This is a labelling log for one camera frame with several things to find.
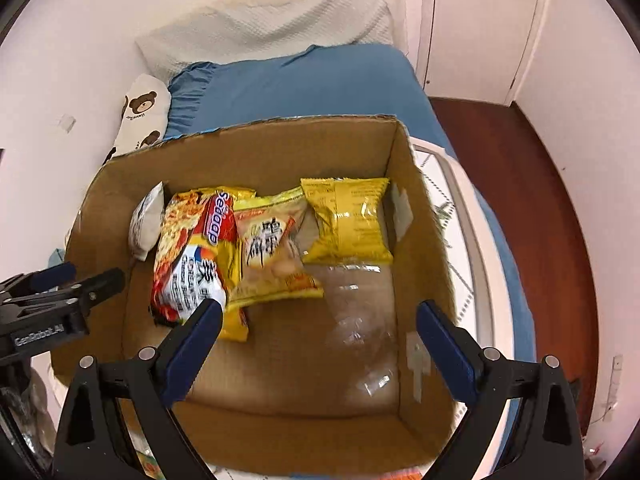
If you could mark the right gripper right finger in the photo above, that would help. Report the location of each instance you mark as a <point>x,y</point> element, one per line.
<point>544,441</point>

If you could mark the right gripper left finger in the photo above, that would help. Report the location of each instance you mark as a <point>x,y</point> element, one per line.
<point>93,441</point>

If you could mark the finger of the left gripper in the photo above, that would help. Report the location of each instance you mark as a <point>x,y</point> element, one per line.
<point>97,284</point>
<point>39,281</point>

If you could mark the white black snack packet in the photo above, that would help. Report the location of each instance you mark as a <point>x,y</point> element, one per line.
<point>146,222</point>

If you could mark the red instant noodle packet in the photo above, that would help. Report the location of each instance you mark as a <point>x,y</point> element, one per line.
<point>197,258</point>

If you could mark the white diamond pattern quilt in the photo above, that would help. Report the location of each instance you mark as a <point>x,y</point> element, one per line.
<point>481,299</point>

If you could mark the bear print pillow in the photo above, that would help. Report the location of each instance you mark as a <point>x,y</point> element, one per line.
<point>144,116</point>

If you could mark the yellow biscuit snack bag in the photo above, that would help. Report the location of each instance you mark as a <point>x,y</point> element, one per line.
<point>271,267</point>

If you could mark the open cardboard box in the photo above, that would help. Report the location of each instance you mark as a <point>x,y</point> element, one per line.
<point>322,385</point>

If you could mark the yellow foil snack packet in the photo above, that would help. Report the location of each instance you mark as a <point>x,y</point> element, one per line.
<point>346,211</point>

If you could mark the grey white pillow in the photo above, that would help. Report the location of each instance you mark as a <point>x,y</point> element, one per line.
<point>228,31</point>

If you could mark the blue bed sheet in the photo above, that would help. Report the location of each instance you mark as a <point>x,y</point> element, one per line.
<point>358,80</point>

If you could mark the white door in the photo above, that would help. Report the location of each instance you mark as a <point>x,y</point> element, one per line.
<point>478,49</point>

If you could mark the white wall socket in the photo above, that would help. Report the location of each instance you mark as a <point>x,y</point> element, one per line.
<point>66,123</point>

